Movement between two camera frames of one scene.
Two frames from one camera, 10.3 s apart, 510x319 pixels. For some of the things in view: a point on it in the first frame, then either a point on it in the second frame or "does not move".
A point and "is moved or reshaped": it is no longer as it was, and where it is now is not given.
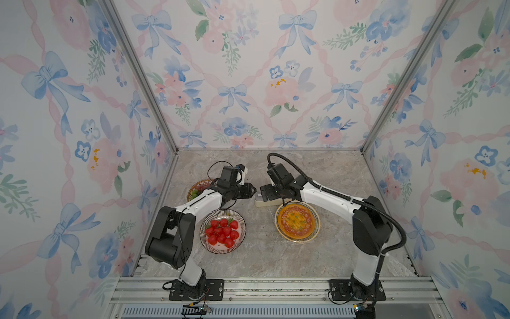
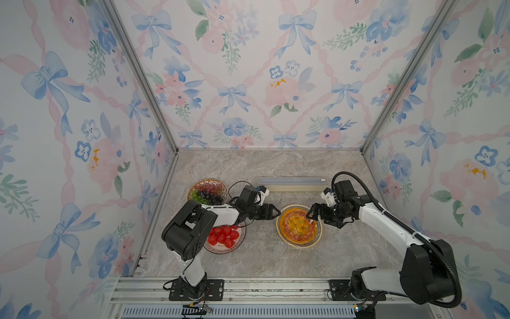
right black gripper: x=269 y=193 to x=322 y=207
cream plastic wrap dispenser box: x=259 y=201 is moved or reshaped
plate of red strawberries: x=222 y=231 does not move
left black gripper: x=248 y=193 to x=268 y=215
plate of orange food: x=297 y=222 is moved or reshaped
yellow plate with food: x=297 y=221 is moved or reshaped
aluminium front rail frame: x=156 y=292 does not move
